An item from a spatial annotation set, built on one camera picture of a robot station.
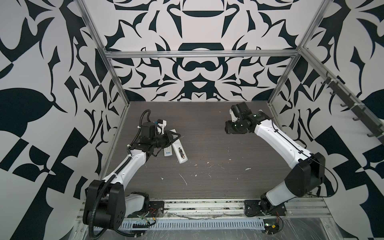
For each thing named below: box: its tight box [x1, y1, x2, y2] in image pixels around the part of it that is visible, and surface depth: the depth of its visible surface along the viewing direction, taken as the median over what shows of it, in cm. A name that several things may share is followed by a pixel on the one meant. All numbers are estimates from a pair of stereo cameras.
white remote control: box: [163, 144, 173, 157], surface depth 93 cm
